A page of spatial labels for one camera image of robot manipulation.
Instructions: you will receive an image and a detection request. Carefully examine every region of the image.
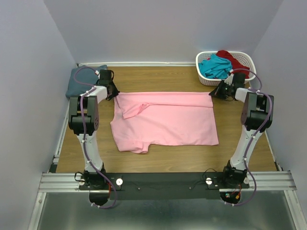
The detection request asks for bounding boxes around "turquoise t shirt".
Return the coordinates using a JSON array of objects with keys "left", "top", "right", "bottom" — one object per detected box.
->
[{"left": 198, "top": 54, "right": 233, "bottom": 80}]

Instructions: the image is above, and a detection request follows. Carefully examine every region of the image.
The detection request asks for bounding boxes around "white plastic laundry basket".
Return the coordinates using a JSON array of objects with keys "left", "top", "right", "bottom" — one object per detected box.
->
[{"left": 195, "top": 51, "right": 257, "bottom": 87}]

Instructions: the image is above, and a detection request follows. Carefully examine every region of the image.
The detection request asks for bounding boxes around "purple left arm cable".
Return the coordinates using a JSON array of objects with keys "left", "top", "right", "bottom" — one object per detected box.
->
[{"left": 73, "top": 66, "right": 118, "bottom": 210}]

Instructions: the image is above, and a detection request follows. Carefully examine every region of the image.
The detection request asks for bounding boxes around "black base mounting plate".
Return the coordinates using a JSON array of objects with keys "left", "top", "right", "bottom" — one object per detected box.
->
[{"left": 74, "top": 171, "right": 249, "bottom": 206}]

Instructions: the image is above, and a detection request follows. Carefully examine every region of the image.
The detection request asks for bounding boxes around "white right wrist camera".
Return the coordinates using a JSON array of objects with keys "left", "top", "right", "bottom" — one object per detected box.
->
[{"left": 224, "top": 69, "right": 234, "bottom": 85}]

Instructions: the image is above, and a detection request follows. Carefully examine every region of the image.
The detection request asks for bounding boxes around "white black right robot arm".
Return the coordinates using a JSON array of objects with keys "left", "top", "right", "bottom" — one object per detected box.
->
[{"left": 209, "top": 69, "right": 274, "bottom": 188}]

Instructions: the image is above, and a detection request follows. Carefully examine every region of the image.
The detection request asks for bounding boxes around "aluminium frame rail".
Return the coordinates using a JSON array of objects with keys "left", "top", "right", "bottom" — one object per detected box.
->
[{"left": 27, "top": 170, "right": 303, "bottom": 230}]

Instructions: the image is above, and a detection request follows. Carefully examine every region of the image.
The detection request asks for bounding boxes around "pink t shirt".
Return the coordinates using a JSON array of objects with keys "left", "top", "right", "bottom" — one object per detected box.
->
[{"left": 110, "top": 92, "right": 219, "bottom": 153}]

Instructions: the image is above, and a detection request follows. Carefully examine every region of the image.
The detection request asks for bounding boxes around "folded grey-blue t shirt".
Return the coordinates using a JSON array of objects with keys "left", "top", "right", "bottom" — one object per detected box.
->
[{"left": 65, "top": 65, "right": 107, "bottom": 99}]

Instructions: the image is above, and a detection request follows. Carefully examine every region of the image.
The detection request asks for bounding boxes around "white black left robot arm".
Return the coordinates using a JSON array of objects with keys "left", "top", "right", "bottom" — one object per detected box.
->
[{"left": 68, "top": 67, "right": 121, "bottom": 191}]

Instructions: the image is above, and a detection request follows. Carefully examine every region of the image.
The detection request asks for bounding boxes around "dark red t shirt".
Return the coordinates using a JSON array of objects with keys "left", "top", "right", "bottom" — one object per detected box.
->
[{"left": 216, "top": 50, "right": 250, "bottom": 79}]

